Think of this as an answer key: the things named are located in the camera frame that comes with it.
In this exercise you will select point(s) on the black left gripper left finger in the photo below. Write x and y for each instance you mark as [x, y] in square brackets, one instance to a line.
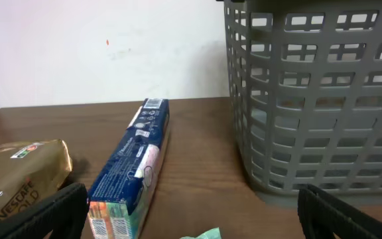
[61, 215]

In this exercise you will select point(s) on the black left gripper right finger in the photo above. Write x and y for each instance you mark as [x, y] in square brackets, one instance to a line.
[323, 216]

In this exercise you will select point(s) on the crumpled teal snack packet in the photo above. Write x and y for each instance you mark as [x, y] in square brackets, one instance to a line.
[210, 234]

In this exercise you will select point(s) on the blue rectangular carton box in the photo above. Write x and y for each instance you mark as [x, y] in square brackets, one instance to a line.
[122, 193]

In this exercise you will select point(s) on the gold Nescafe coffee bag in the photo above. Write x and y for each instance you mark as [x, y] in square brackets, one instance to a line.
[31, 172]

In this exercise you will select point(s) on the grey plastic lattice basket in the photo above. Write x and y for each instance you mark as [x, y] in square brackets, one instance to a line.
[305, 83]

